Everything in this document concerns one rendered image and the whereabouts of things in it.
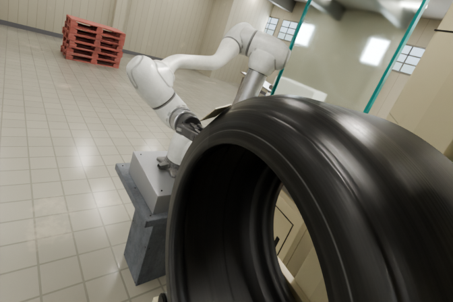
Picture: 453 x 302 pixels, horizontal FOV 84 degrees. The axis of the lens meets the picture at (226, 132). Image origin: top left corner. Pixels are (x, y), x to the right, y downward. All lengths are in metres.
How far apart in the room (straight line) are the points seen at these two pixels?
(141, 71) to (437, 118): 0.76
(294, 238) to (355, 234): 1.03
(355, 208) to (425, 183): 0.08
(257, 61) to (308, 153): 0.97
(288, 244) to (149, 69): 0.97
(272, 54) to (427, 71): 0.71
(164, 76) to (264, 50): 0.53
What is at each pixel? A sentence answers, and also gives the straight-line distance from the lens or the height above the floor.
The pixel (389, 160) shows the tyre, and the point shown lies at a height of 1.45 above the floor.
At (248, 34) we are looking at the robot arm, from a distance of 1.26.
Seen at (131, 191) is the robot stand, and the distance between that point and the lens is 1.43.
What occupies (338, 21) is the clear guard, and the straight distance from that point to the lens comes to 1.31.
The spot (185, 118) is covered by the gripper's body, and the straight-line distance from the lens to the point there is 0.81.
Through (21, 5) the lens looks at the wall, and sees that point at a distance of 9.35.
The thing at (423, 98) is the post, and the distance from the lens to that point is 0.65.
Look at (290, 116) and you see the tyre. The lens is 0.34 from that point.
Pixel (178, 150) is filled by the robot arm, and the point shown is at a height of 0.91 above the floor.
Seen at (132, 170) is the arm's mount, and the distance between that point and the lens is 1.52.
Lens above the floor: 1.50
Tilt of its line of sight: 19 degrees down
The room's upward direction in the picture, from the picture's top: 20 degrees clockwise
